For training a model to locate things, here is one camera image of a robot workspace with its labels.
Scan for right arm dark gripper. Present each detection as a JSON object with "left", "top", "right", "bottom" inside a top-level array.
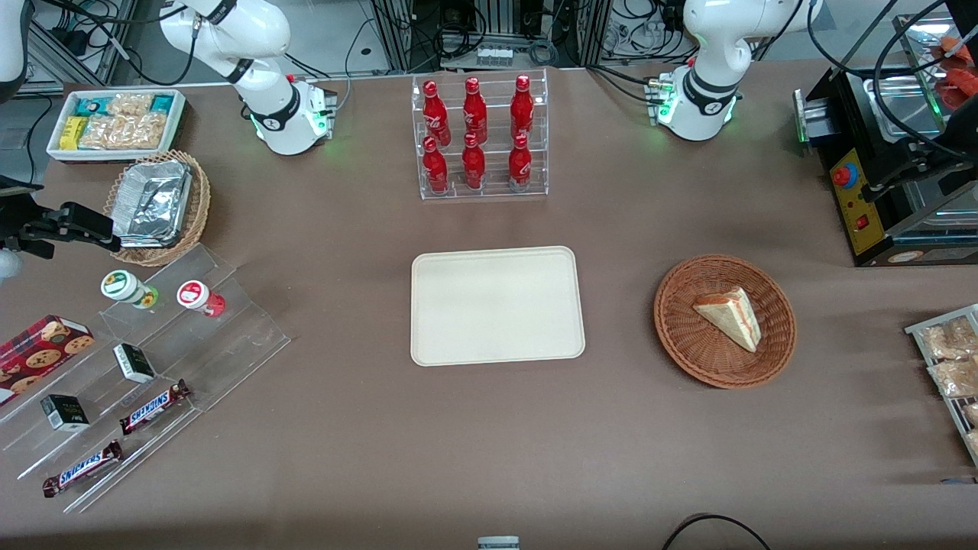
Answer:
[{"left": 0, "top": 177, "right": 122, "bottom": 259}]

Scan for triangle sandwich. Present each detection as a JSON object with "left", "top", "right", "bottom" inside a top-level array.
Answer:
[{"left": 693, "top": 287, "right": 762, "bottom": 353}]

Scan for oval tan wicker basket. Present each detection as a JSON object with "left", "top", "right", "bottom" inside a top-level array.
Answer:
[{"left": 103, "top": 150, "right": 212, "bottom": 267}]

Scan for cream plastic tray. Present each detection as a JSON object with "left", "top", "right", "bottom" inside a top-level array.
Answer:
[{"left": 411, "top": 246, "right": 586, "bottom": 367}]

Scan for round brown wicker basket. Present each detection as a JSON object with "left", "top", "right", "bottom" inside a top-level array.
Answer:
[{"left": 654, "top": 254, "right": 797, "bottom": 390}]

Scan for green lid white cup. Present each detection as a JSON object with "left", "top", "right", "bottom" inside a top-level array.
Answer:
[{"left": 101, "top": 270, "right": 160, "bottom": 309}]

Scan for stacked foil trays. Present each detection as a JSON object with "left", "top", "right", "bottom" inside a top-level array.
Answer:
[{"left": 113, "top": 160, "right": 193, "bottom": 248}]

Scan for white snack bin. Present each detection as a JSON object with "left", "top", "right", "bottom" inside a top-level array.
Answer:
[{"left": 46, "top": 89, "right": 186, "bottom": 163}]

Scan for clear bag of crackers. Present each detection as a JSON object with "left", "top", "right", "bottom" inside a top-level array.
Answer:
[
  {"left": 79, "top": 113, "right": 167, "bottom": 150},
  {"left": 107, "top": 93, "right": 154, "bottom": 119}
]

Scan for red lid white cup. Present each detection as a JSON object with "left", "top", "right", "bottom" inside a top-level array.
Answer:
[{"left": 177, "top": 280, "right": 226, "bottom": 318}]

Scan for red plaid cookie box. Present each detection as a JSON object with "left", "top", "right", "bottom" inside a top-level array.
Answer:
[{"left": 0, "top": 315, "right": 96, "bottom": 406}]

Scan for small black box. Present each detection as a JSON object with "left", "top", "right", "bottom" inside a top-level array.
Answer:
[
  {"left": 113, "top": 343, "right": 157, "bottom": 384},
  {"left": 40, "top": 394, "right": 90, "bottom": 432}
]

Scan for clear acrylic step display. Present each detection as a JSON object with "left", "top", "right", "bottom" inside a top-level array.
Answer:
[{"left": 0, "top": 243, "right": 291, "bottom": 514}]

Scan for snickers chocolate bar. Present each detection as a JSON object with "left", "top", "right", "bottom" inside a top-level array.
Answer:
[
  {"left": 42, "top": 440, "right": 124, "bottom": 498},
  {"left": 119, "top": 380, "right": 191, "bottom": 436}
]

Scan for red cola bottle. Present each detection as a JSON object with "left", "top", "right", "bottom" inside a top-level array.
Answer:
[
  {"left": 510, "top": 74, "right": 535, "bottom": 140},
  {"left": 461, "top": 133, "right": 486, "bottom": 190},
  {"left": 508, "top": 134, "right": 533, "bottom": 192},
  {"left": 423, "top": 136, "right": 449, "bottom": 194},
  {"left": 423, "top": 79, "right": 452, "bottom": 146},
  {"left": 462, "top": 76, "right": 488, "bottom": 144}
]

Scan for clear acrylic bottle rack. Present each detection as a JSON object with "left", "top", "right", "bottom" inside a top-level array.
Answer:
[{"left": 411, "top": 69, "right": 549, "bottom": 201}]

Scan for black machine with yellow panel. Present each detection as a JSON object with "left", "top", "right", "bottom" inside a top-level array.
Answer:
[{"left": 793, "top": 67, "right": 978, "bottom": 268}]

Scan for glass hot food case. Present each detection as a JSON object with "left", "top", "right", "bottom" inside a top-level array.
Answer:
[{"left": 892, "top": 11, "right": 978, "bottom": 115}]

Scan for clear bag of snacks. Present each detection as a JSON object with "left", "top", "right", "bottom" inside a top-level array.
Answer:
[
  {"left": 927, "top": 357, "right": 978, "bottom": 400},
  {"left": 919, "top": 317, "right": 978, "bottom": 361}
]

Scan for black cable loop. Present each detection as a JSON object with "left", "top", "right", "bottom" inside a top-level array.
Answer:
[{"left": 661, "top": 513, "right": 772, "bottom": 550}]

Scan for grey wire tray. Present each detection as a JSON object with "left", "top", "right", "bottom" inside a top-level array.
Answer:
[{"left": 905, "top": 304, "right": 978, "bottom": 467}]

